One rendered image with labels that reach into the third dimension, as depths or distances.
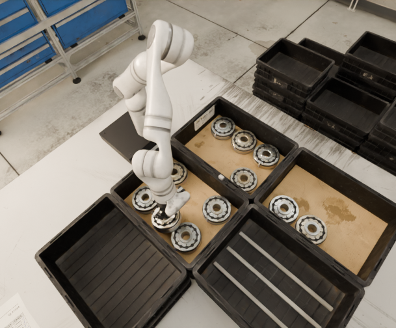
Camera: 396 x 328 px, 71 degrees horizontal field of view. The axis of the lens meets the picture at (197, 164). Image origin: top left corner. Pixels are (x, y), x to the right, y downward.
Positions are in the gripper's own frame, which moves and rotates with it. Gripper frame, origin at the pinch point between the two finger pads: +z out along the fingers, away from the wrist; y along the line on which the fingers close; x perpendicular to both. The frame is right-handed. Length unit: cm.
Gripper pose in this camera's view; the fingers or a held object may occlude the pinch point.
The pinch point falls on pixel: (172, 210)
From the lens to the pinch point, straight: 100.0
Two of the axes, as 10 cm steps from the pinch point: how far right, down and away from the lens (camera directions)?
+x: 7.2, 5.5, -4.2
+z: 0.9, 5.3, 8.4
